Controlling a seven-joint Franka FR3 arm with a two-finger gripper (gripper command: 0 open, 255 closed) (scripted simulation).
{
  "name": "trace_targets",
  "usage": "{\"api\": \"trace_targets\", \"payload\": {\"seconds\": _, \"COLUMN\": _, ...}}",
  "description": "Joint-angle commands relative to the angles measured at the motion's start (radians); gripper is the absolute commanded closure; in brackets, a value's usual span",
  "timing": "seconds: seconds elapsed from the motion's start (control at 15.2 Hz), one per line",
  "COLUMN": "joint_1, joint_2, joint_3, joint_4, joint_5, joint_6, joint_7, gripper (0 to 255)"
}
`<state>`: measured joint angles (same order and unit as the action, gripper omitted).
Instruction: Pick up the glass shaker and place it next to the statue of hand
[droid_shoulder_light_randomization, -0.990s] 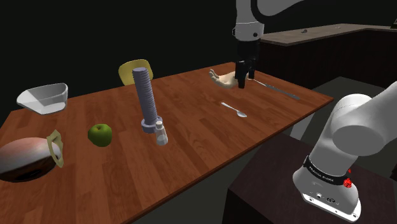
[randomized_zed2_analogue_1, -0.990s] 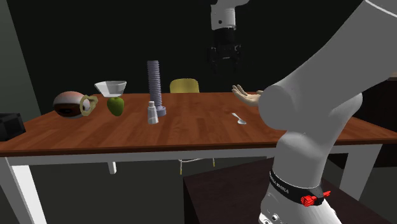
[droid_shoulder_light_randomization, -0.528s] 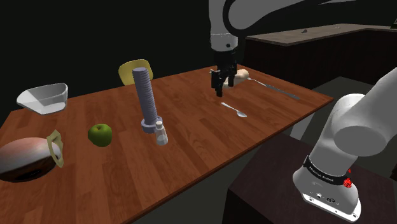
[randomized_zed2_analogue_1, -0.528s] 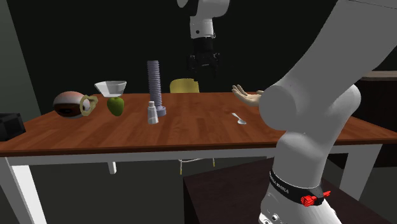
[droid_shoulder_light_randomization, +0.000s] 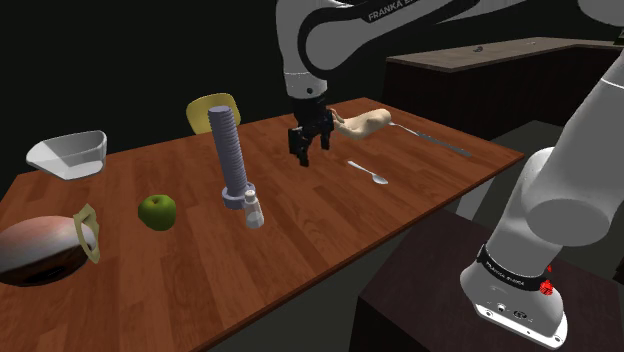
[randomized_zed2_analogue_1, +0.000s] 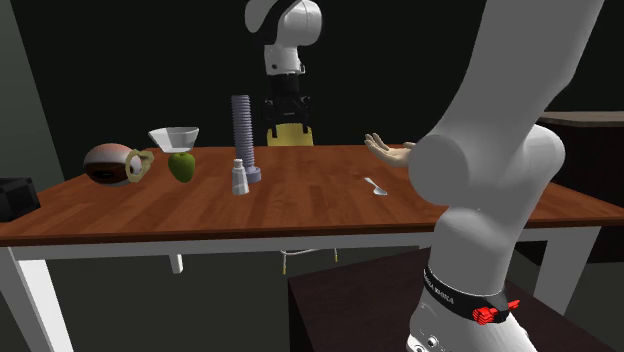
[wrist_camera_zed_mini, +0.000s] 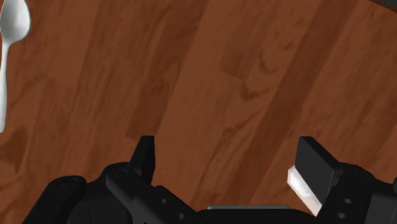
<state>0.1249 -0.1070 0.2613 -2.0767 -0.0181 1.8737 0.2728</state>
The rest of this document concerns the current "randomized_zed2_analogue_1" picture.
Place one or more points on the green apple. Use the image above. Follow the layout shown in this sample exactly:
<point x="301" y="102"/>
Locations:
<point x="182" y="166"/>

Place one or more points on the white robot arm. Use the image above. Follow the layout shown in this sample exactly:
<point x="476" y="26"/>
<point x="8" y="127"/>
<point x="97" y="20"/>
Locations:
<point x="487" y="161"/>

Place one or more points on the white bowl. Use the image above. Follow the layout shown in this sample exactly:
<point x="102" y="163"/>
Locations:
<point x="174" y="138"/>

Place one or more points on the white spoon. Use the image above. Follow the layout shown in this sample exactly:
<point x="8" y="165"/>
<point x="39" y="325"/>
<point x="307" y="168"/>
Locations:
<point x="379" y="190"/>

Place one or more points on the white salt shaker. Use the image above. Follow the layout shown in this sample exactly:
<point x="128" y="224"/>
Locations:
<point x="239" y="181"/>

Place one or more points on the wooden table with white legs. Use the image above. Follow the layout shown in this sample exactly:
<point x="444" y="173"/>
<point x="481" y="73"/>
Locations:
<point x="312" y="195"/>

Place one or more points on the yellow chair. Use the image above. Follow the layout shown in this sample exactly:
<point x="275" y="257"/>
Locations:
<point x="290" y="137"/>

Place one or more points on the dark robot stand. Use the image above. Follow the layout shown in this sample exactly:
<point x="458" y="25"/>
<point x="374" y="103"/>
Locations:
<point x="360" y="307"/>

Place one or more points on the black box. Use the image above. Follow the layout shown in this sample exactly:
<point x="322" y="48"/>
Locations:
<point x="17" y="197"/>

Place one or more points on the skin-coloured hand figure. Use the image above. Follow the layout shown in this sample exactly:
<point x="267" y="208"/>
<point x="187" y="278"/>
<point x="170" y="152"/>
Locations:
<point x="392" y="153"/>

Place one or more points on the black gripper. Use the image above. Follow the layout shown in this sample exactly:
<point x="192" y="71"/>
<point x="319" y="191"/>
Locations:
<point x="285" y="88"/>

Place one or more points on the brown and white round jug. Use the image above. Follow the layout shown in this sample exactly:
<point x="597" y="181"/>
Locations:
<point x="105" y="163"/>

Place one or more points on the lilac ribbed column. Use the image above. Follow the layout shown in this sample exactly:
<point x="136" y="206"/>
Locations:
<point x="242" y="126"/>

